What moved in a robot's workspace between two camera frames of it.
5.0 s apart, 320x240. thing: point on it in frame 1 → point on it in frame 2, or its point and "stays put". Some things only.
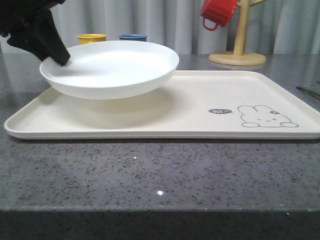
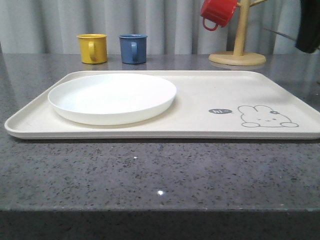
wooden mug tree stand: x=239 y=57 stays put
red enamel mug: x=219 y=11 stays put
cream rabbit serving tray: x=211 y=105 stays put
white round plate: x=111 y=69 → x=112 y=98
